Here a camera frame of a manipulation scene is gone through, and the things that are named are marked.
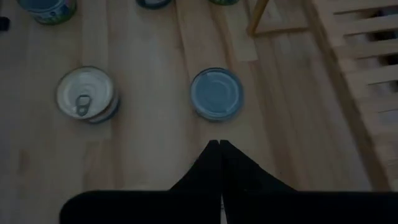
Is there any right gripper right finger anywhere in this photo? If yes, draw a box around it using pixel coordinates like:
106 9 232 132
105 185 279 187
221 140 398 224

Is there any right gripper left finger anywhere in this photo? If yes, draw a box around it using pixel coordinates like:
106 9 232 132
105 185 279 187
58 139 222 224

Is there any red blue pull-tab can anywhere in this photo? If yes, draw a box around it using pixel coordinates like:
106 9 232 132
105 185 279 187
136 0 173 10
55 65 121 125

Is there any green label flat-lid can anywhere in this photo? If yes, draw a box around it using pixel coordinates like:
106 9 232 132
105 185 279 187
188 67 246 123
16 0 78 26
207 0 241 6

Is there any wooden slatted shelf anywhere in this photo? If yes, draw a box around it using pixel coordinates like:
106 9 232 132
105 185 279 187
247 0 398 192

